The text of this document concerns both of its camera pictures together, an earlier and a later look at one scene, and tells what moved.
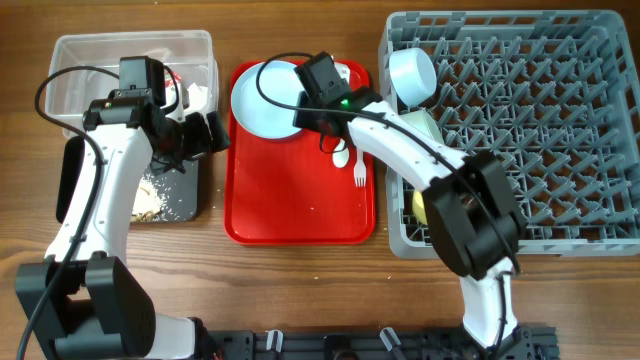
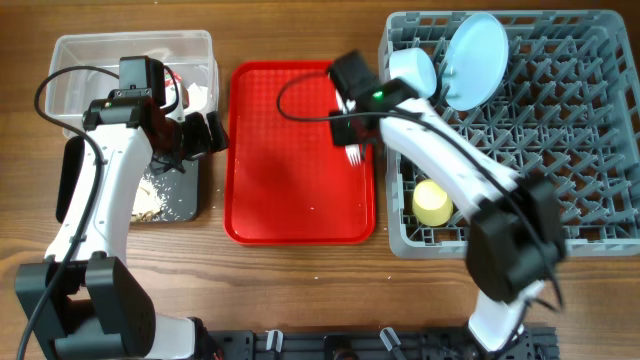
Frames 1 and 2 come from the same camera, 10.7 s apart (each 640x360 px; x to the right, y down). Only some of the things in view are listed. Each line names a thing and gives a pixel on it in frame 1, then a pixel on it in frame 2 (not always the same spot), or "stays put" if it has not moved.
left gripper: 202,144 stays put
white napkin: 198,97 stays put
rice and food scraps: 151,202 stays put
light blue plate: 280,83 → 475,62
